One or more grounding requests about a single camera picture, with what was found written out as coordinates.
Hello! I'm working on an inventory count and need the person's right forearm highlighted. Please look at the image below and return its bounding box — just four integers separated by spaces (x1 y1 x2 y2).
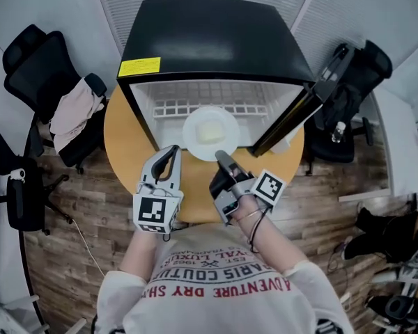
235 193 308 275

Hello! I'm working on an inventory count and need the person's left forearm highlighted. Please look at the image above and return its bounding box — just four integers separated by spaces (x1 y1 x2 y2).
120 230 161 282

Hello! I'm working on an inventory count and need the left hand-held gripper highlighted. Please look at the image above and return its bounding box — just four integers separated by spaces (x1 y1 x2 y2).
132 145 185 235

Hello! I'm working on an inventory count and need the black jacket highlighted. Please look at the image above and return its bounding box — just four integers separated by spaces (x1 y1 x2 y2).
316 81 360 134

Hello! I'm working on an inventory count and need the white round plate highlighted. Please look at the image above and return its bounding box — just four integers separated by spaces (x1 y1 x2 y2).
182 105 240 162

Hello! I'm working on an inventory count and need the thin wrist bracelet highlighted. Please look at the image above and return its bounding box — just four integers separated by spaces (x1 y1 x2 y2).
235 209 264 223

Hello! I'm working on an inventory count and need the black office chair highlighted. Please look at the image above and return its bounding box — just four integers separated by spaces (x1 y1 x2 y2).
2 24 109 175
304 40 394 175
0 122 73 237

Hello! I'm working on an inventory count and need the round orange table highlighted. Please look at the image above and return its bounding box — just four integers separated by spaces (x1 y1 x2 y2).
103 85 305 224

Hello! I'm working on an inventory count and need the black wrist cord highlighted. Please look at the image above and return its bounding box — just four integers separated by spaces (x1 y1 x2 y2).
247 214 270 254

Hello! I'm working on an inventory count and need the white floor cable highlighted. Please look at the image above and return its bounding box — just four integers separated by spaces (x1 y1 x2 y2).
71 217 106 278

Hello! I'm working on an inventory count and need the person's white printed t-shirt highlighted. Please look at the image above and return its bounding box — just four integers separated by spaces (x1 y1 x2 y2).
97 223 356 334

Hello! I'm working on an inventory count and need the white cabinet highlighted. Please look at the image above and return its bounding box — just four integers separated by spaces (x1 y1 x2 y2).
337 88 418 203

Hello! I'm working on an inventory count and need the white wire shelf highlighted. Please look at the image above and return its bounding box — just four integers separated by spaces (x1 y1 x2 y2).
152 81 270 118

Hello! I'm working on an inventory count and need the black round device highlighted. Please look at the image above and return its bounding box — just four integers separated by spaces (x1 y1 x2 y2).
385 294 418 326

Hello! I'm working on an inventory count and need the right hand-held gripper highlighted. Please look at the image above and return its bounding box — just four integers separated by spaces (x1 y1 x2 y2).
208 150 287 226

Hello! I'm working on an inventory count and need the black mini fridge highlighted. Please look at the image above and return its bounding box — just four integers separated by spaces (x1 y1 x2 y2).
116 0 357 158

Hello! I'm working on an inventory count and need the pink cloth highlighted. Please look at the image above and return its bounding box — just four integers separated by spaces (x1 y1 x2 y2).
49 77 105 154

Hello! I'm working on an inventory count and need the clear plastic bottle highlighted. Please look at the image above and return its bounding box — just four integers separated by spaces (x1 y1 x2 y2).
331 121 347 144

